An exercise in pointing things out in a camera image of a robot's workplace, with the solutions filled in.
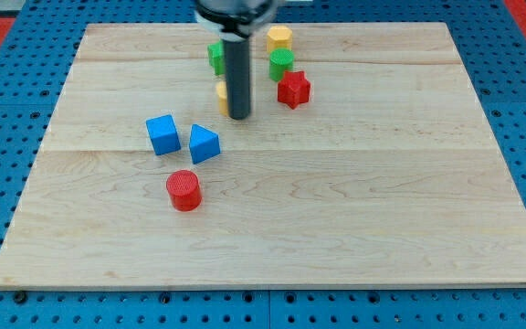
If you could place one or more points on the green cylinder block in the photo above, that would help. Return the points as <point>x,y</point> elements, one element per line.
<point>280,60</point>

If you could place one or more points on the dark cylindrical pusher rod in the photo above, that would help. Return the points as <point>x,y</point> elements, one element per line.
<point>238,78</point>

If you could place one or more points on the red cylinder block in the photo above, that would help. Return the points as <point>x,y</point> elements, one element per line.
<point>184,190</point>

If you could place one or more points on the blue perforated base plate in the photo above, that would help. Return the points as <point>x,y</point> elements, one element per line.
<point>34,62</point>

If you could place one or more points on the blue cube block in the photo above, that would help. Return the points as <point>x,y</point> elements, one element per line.
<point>163,134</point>

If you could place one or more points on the red star block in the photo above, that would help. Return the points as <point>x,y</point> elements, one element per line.
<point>294,89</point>

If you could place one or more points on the green cube block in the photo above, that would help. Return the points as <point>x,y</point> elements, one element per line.
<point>216,58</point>

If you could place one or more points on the wooden board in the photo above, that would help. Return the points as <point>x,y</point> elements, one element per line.
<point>388,178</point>

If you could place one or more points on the yellow hexagon block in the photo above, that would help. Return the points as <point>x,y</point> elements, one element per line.
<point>279,37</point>

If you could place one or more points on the yellow heart block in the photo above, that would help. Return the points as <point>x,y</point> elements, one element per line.
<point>221,94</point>

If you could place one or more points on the blue triangle block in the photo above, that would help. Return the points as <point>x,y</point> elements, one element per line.
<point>204,144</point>

